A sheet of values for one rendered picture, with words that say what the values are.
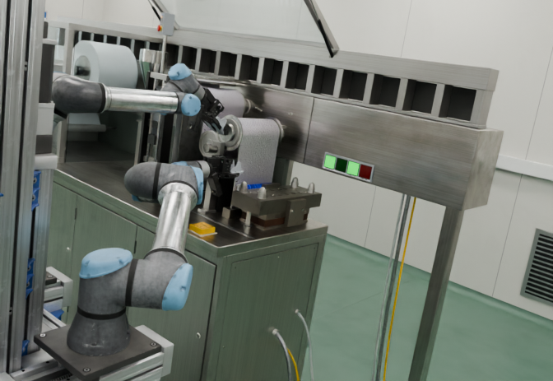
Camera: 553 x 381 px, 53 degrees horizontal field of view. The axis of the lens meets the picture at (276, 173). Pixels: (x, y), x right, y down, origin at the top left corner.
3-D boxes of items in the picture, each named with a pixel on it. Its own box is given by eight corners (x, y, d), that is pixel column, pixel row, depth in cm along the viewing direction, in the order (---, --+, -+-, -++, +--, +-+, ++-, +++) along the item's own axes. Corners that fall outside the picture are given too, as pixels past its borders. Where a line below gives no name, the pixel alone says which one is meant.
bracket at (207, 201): (197, 211, 234) (206, 140, 228) (207, 209, 239) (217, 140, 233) (204, 214, 231) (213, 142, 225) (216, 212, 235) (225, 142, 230)
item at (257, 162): (233, 188, 230) (239, 146, 226) (270, 185, 248) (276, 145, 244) (234, 189, 230) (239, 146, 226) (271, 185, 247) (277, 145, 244)
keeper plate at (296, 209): (283, 225, 228) (287, 200, 226) (299, 222, 236) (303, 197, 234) (288, 227, 227) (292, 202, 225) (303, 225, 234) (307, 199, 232)
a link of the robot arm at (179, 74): (161, 75, 204) (176, 59, 206) (178, 95, 212) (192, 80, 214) (174, 79, 199) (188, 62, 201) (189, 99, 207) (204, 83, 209)
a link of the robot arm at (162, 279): (124, 317, 134) (156, 184, 178) (186, 322, 136) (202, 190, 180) (125, 283, 127) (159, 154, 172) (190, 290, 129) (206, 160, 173)
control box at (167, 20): (155, 33, 260) (157, 11, 258) (169, 35, 263) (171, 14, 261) (159, 34, 254) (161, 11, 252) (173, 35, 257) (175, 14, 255)
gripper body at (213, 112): (225, 109, 221) (211, 88, 213) (213, 125, 219) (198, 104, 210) (213, 106, 226) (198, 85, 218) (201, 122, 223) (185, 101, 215)
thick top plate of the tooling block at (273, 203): (230, 204, 225) (232, 190, 224) (292, 197, 255) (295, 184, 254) (258, 216, 215) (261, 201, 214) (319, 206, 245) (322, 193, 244)
